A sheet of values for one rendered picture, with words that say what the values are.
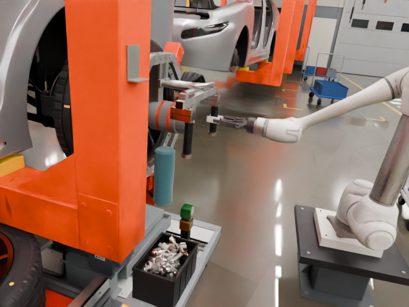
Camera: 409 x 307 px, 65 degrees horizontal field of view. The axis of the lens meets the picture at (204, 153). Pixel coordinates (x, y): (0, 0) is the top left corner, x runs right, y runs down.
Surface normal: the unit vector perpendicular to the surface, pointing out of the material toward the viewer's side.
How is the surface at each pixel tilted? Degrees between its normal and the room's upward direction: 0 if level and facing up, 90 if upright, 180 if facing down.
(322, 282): 90
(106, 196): 90
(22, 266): 0
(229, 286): 0
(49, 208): 90
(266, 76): 90
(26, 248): 0
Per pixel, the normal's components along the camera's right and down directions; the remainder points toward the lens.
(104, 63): -0.33, 0.32
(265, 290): 0.09, -0.93
